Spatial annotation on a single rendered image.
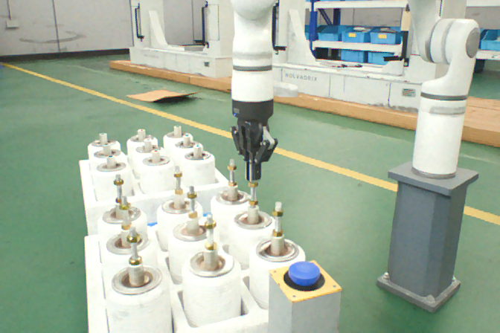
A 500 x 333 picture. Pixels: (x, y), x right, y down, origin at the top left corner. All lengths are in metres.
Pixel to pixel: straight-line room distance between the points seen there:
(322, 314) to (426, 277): 0.54
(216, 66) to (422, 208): 3.09
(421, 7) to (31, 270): 1.11
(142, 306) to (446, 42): 0.73
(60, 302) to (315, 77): 2.36
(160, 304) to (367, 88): 2.33
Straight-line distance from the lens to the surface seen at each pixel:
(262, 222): 0.85
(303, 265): 0.58
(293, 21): 3.45
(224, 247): 0.93
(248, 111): 0.75
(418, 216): 1.03
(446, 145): 0.99
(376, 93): 2.81
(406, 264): 1.10
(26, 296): 1.20
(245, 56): 0.74
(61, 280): 1.23
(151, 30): 5.11
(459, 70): 0.96
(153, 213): 1.18
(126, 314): 0.69
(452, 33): 0.95
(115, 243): 0.81
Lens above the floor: 0.64
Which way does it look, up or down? 17 degrees down
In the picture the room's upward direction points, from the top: straight up
